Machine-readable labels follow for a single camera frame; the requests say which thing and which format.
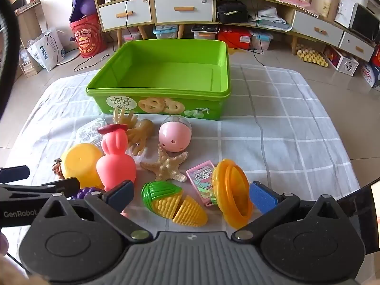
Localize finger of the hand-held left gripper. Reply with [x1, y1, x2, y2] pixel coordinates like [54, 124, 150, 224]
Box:
[0, 177, 81, 199]
[0, 166, 31, 185]

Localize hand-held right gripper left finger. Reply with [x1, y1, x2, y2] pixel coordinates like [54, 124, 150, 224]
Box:
[31, 180, 153, 242]

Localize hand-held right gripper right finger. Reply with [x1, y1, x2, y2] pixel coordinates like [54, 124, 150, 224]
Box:
[232, 181, 351, 242]

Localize pink cactus toy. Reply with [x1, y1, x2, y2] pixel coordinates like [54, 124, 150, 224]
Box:
[95, 125, 137, 192]

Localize orange plastic toy funnel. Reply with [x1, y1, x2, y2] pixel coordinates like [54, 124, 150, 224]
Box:
[211, 158, 253, 225]

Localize purple toy grapes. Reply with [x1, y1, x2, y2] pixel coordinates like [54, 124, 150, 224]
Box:
[70, 186, 103, 201]

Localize yellow toy corn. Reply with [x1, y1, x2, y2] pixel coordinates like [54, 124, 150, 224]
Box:
[141, 182, 208, 226]

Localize yellow plastic cup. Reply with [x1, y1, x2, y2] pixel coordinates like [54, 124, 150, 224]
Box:
[61, 143, 103, 189]

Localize tan starfish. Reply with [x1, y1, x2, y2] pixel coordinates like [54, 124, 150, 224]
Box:
[139, 143, 190, 182]

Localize pink card box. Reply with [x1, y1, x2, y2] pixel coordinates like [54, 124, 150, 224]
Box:
[186, 160, 219, 207]

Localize tan toy hand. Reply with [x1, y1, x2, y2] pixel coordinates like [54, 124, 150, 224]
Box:
[126, 119, 155, 157]
[112, 107, 138, 131]

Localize clear plastic tray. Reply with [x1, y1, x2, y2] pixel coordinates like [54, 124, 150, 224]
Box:
[76, 118, 108, 146]

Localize pink toy ball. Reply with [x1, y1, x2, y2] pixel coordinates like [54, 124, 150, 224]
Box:
[158, 116, 187, 152]

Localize green plastic box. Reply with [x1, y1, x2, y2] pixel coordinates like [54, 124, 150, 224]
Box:
[85, 39, 232, 121]

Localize person's left forearm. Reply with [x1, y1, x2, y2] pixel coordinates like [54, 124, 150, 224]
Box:
[0, 254, 46, 285]

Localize small brown toy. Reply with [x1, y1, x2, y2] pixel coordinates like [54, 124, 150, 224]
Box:
[53, 158, 65, 180]

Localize white checked tablecloth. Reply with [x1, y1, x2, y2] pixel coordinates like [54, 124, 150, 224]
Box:
[4, 62, 361, 236]

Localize black flat panel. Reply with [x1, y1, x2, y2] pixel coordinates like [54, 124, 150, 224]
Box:
[338, 178, 380, 256]

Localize white shopping bag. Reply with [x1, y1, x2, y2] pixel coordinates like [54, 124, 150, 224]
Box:
[26, 28, 65, 72]

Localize yellow egg tray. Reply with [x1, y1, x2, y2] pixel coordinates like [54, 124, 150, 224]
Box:
[297, 44, 329, 68]

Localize red printed bucket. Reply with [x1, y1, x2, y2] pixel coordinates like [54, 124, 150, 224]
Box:
[70, 15, 107, 58]

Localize clear storage bin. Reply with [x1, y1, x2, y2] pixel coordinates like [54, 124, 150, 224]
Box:
[251, 31, 274, 51]

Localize white printed carton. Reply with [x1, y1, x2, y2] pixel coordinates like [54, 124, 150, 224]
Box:
[329, 47, 360, 76]

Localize red flat box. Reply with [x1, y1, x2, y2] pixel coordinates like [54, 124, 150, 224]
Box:
[218, 28, 253, 49]

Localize blue lid storage bin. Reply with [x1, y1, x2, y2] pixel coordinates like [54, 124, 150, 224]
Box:
[153, 24, 179, 40]

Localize wooden cabinet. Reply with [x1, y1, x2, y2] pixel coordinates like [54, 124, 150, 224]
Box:
[89, 0, 217, 48]

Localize black lid storage bin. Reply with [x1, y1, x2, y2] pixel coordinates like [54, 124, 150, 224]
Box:
[191, 24, 220, 40]

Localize wooden TV stand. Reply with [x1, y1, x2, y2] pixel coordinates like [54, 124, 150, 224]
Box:
[215, 0, 380, 66]

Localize black bag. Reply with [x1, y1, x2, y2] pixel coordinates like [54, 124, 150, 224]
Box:
[217, 1, 249, 24]

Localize white microwave oven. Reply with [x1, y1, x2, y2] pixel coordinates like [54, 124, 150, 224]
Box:
[334, 1, 380, 43]

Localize black strap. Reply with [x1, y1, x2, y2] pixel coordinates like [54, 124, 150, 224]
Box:
[0, 0, 19, 121]

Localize white drawer orange handle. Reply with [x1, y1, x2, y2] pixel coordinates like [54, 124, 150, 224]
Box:
[98, 1, 152, 32]
[292, 11, 345, 46]
[338, 31, 376, 63]
[153, 0, 214, 24]

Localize black cable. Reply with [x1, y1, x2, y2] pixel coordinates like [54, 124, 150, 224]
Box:
[124, 0, 143, 40]

